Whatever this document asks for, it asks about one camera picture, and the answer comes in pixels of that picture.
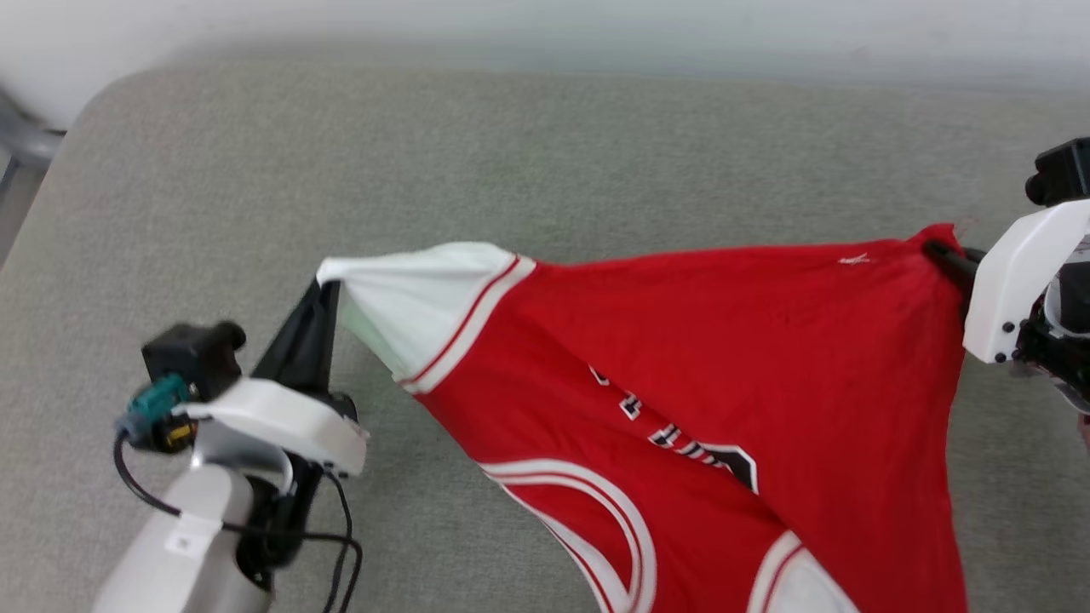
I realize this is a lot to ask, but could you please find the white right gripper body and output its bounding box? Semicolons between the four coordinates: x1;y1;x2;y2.
963;199;1090;366

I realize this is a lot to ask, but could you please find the red white basketball jersey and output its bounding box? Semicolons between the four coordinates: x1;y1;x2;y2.
317;223;977;613

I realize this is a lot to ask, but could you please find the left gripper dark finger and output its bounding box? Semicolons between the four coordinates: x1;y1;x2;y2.
316;280;342;395
251;284;321;392

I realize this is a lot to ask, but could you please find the grey metal furniture frame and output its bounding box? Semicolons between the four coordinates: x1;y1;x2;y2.
0;85;66;266

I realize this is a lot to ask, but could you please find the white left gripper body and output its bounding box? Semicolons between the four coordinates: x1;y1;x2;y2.
175;378;370;478

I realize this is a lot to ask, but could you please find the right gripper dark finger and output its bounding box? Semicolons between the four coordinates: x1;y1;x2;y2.
922;240;986;287

